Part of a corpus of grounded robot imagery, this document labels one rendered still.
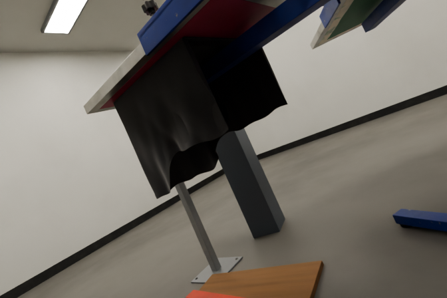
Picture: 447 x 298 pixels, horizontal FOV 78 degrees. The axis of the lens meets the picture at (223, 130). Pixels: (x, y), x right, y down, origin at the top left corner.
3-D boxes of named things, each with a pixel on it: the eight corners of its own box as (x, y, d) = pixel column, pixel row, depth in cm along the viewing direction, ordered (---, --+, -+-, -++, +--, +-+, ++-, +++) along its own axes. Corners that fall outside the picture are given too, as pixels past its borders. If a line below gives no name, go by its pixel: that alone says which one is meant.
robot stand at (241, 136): (261, 225, 187) (189, 66, 192) (285, 218, 179) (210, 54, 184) (253, 238, 170) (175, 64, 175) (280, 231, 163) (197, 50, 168)
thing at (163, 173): (155, 199, 107) (113, 101, 109) (163, 195, 110) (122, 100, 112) (241, 170, 78) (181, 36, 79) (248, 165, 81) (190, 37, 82)
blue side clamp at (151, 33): (146, 56, 79) (136, 34, 79) (159, 55, 83) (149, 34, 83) (215, -15, 60) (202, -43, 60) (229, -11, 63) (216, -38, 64)
